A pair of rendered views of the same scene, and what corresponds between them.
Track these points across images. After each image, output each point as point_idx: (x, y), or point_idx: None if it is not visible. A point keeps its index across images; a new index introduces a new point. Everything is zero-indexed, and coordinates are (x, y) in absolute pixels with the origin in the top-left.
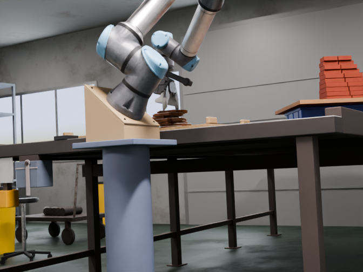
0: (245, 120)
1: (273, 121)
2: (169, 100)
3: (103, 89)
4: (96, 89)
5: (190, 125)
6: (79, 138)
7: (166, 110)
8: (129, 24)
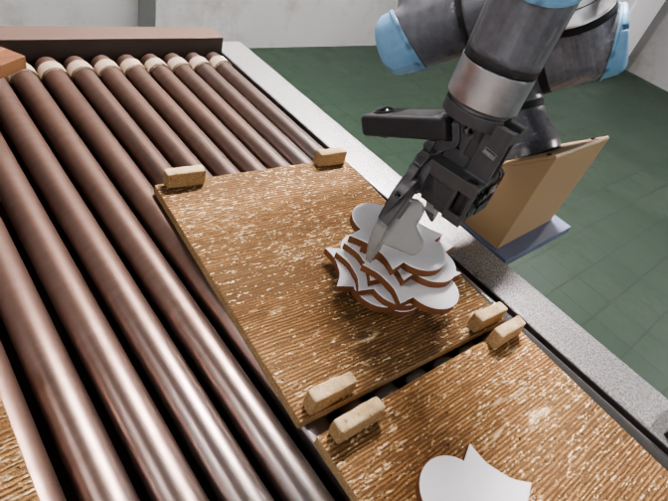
0: (189, 166)
1: (288, 83)
2: (410, 231)
3: (579, 144)
4: (585, 141)
5: (369, 184)
6: (634, 372)
7: (419, 225)
8: None
